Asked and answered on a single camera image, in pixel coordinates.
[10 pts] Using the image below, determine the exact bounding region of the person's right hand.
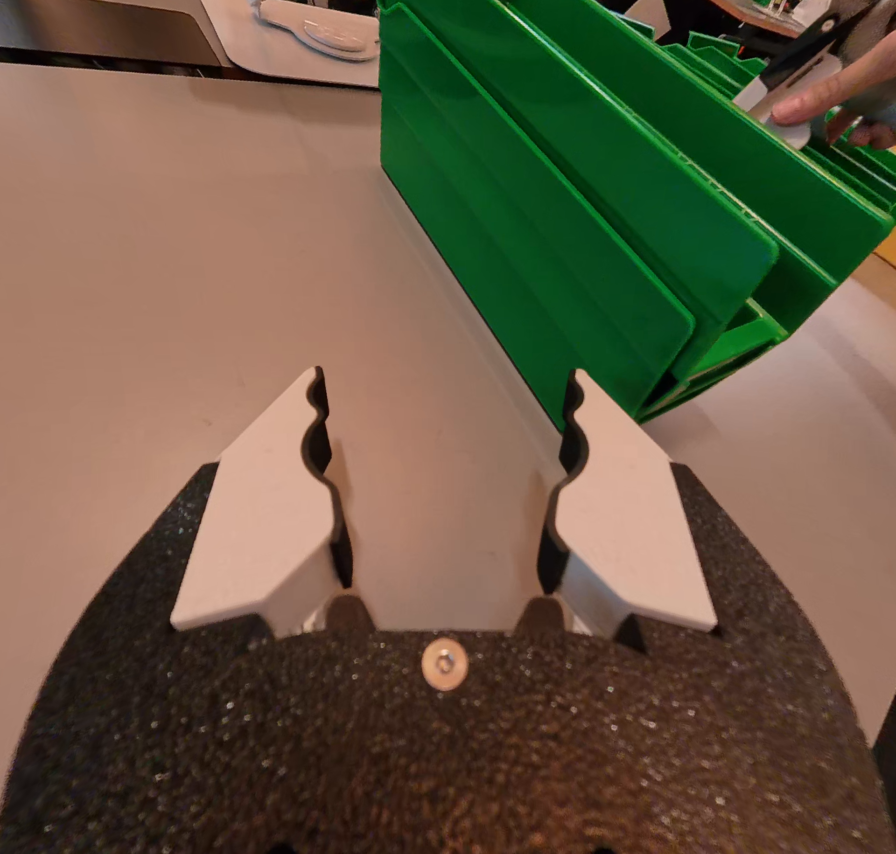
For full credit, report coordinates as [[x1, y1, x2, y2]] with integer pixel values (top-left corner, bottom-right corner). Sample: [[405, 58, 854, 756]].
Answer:
[[770, 48, 896, 153]]

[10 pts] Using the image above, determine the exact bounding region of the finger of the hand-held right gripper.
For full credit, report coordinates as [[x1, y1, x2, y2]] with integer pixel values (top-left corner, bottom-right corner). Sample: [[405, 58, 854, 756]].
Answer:
[[731, 53, 842, 151]]

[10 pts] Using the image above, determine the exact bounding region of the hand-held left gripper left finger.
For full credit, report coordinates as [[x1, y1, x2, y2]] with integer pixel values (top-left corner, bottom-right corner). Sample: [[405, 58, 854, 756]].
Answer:
[[168, 366, 354, 638]]

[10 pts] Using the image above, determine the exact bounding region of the white stand base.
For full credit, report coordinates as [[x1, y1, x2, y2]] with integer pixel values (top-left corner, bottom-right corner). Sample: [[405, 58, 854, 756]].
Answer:
[[199, 0, 382, 90]]

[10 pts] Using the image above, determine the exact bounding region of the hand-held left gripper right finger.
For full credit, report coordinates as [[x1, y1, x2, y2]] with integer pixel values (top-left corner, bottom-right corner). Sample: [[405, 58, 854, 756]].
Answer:
[[536, 368, 720, 639]]

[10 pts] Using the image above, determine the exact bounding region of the green plastic bin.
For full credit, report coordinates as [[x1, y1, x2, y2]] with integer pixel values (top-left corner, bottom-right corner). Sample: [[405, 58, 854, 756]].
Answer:
[[378, 0, 743, 435], [514, 0, 896, 340], [381, 0, 791, 407]]

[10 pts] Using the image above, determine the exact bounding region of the grey desk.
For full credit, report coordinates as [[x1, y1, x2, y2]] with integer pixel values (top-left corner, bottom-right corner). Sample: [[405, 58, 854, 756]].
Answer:
[[0, 0, 896, 750]]

